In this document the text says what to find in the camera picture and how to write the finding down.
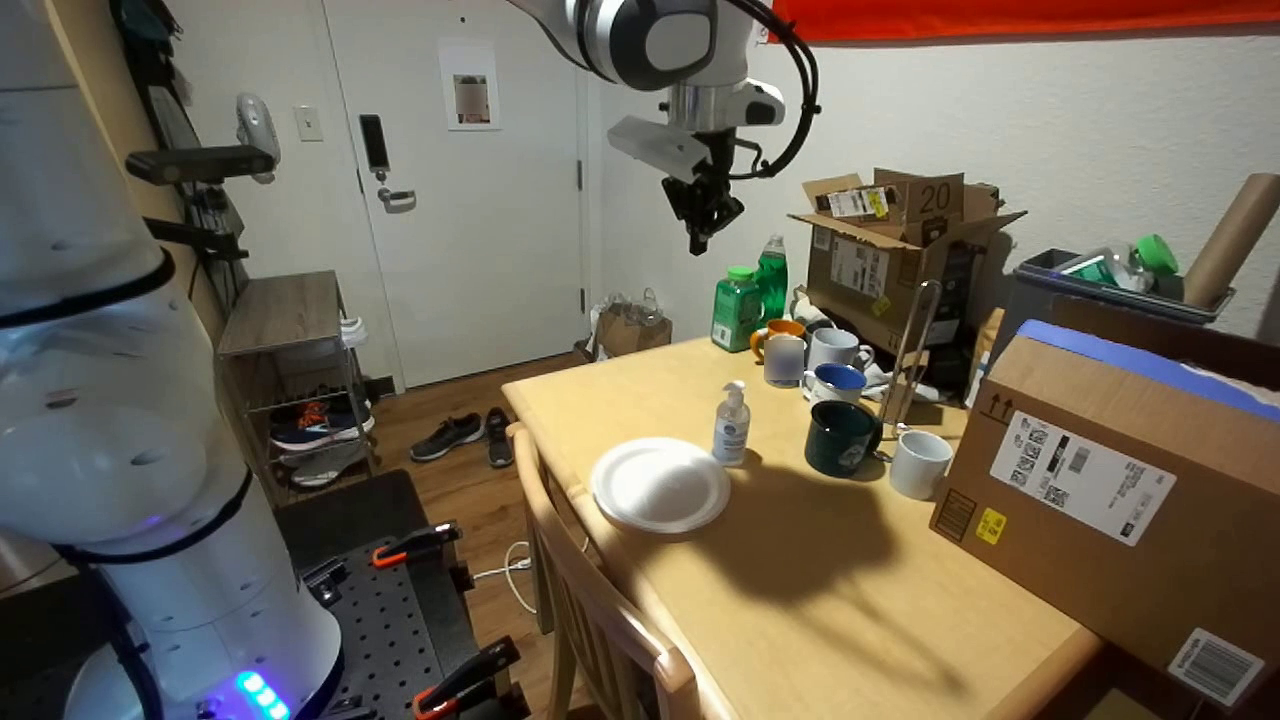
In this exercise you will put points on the white round plate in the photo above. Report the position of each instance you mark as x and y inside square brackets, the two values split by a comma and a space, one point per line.
[661, 484]

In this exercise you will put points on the white sneaker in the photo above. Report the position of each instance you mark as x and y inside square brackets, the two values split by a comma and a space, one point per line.
[325, 467]

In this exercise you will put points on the small clear pump bottle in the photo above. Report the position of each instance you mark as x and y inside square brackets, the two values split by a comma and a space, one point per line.
[730, 430]

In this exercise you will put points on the black tripod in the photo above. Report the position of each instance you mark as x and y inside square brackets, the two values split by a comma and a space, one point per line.
[201, 227]

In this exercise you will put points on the blue patterned mug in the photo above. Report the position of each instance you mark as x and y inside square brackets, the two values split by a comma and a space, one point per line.
[785, 362]

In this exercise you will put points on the cardboard box with shipping label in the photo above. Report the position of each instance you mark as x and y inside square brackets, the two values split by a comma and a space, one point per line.
[1107, 521]

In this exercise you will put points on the brown cardboard tube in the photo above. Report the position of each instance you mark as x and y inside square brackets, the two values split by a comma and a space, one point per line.
[1233, 233]

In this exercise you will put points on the tall white mug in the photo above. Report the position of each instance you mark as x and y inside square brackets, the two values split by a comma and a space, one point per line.
[837, 347]

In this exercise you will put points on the white mug blue rim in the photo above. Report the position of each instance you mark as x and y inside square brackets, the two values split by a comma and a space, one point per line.
[832, 385]

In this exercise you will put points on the small white cup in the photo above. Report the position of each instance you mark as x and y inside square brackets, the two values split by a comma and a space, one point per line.
[922, 467]

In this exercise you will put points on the green plastic bottle trash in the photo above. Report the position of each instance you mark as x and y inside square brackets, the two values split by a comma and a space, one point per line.
[1152, 258]

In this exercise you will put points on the white light switch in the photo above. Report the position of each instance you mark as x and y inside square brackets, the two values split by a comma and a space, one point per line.
[309, 127]

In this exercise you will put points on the white door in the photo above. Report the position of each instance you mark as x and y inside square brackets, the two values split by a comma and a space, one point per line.
[482, 254]

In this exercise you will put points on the green soda bottle white cap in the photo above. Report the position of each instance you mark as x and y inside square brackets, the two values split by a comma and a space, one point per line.
[774, 275]

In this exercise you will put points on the black trash bin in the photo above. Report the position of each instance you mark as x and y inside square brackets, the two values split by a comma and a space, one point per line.
[1065, 307]

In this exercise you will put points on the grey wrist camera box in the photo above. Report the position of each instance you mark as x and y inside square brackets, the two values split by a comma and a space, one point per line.
[655, 143]

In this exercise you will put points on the portrait photo sheet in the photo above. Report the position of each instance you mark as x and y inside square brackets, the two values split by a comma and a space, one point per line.
[469, 98]

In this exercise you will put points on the red wall banner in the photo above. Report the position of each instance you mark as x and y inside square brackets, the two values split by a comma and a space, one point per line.
[1040, 17]

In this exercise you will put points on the orange mug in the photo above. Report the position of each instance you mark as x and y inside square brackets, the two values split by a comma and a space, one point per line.
[768, 330]

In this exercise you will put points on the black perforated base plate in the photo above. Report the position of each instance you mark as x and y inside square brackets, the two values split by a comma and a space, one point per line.
[361, 627]

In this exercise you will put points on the light wooden chair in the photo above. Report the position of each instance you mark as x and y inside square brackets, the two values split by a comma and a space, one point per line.
[601, 615]

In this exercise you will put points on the wooden shoe rack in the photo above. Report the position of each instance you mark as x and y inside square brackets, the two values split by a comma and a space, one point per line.
[281, 314]

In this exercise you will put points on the black shoe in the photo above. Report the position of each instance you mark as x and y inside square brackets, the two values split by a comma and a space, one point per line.
[447, 437]
[497, 437]

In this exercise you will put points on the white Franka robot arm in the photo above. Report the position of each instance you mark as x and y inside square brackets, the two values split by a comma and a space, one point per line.
[105, 401]

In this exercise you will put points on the dark sneaker orange accents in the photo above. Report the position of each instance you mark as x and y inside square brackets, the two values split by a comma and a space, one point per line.
[318, 426]

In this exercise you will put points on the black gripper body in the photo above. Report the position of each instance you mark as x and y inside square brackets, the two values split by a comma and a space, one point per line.
[708, 186]

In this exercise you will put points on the green square bottle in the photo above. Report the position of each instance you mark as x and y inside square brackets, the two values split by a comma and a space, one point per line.
[735, 314]

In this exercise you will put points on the large open cardboard box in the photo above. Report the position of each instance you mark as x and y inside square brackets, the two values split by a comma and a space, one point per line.
[863, 275]

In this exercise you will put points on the brown paper bag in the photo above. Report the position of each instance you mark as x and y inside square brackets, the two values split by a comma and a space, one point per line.
[635, 327]

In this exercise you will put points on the black door keypad lock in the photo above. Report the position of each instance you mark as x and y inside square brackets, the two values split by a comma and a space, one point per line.
[374, 144]

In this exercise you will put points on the dark green mug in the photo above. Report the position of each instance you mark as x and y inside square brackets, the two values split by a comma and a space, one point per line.
[840, 437]

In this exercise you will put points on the black stereo camera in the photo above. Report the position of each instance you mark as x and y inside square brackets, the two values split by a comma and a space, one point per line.
[201, 161]

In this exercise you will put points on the flattened cardboard with label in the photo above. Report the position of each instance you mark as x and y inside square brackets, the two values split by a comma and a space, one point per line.
[904, 198]

